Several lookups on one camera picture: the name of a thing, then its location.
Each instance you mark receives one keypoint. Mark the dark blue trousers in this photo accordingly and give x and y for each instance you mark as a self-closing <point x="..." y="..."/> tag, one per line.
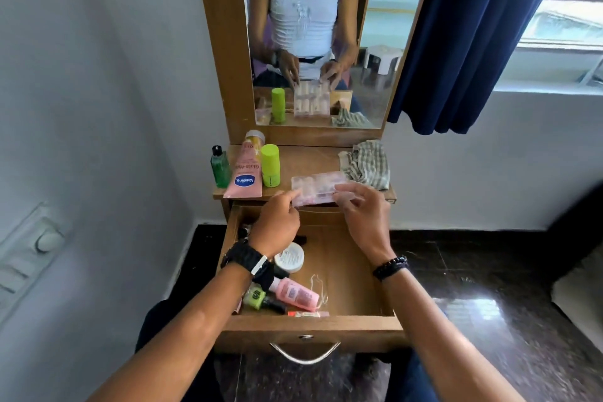
<point x="155" y="326"/>

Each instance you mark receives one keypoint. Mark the mirror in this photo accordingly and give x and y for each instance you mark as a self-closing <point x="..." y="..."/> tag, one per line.
<point x="391" y="15"/>

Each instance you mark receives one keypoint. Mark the person's right forearm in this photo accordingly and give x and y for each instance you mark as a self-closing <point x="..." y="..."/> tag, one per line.
<point x="438" y="340"/>

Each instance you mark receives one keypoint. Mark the red and white lip balm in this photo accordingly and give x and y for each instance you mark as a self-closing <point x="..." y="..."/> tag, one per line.
<point x="308" y="314"/>

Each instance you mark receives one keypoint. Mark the person's right hand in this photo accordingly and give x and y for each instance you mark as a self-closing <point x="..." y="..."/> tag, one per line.
<point x="370" y="222"/>

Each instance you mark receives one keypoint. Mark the white mattress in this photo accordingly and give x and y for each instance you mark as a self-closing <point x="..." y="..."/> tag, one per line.
<point x="582" y="295"/>

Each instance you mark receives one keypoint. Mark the white wall switch board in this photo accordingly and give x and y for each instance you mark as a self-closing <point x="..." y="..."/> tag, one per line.
<point x="28" y="255"/>

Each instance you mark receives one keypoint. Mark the small pink bottle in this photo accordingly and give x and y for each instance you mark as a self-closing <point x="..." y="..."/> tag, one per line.
<point x="297" y="294"/>

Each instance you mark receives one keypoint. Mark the white cream jar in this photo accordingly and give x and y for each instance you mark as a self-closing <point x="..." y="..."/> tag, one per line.
<point x="290" y="258"/>

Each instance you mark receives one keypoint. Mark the black wrist watch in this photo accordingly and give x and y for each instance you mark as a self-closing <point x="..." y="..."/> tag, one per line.
<point x="245" y="258"/>

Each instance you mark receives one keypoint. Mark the wooden drawer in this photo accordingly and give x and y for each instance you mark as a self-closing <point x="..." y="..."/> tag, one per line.
<point x="351" y="274"/>

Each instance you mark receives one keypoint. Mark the small black container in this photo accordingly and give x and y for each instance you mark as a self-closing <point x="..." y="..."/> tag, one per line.
<point x="244" y="231"/>

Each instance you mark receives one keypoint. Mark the lime green roll-on stick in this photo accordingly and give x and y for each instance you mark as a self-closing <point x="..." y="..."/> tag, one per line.
<point x="270" y="166"/>

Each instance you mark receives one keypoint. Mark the green nail polish bottle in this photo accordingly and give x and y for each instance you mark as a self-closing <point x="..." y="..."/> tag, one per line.
<point x="256" y="299"/>

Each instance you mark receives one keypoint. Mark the dark blue curtain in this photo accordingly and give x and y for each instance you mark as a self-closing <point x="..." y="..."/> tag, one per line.
<point x="466" y="39"/>

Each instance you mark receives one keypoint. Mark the person's left thumb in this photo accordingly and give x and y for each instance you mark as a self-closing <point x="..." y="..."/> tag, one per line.
<point x="293" y="217"/>

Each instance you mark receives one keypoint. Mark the clear plastic wrapper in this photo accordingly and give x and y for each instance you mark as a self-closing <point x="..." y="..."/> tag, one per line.
<point x="320" y="291"/>

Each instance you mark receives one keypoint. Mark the window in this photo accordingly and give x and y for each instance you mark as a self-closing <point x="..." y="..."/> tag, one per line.
<point x="560" y="15"/>

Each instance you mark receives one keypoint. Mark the person's left hand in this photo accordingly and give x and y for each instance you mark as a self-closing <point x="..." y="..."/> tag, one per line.
<point x="273" y="227"/>

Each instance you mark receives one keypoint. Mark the pink lotion tube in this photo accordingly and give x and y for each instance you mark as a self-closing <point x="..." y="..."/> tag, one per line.
<point x="245" y="171"/>

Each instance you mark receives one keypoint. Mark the person's left forearm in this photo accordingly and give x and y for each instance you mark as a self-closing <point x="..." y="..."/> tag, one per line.
<point x="188" y="331"/>

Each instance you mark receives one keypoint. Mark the person's right thumb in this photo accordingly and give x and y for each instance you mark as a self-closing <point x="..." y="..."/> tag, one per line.
<point x="344" y="199"/>

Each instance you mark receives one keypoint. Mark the striped grey cloth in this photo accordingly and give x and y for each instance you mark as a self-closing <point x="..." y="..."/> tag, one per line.
<point x="367" y="164"/>

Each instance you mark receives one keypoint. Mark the green bottle with black cap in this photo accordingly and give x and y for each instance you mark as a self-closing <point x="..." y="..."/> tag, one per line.
<point x="220" y="170"/>

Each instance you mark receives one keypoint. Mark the clear plastic pill organizer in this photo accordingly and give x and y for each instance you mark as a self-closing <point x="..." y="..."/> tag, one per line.
<point x="316" y="185"/>

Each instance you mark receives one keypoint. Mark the wooden dressing table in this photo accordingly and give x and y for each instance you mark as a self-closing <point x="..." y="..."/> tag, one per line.
<point x="226" y="62"/>

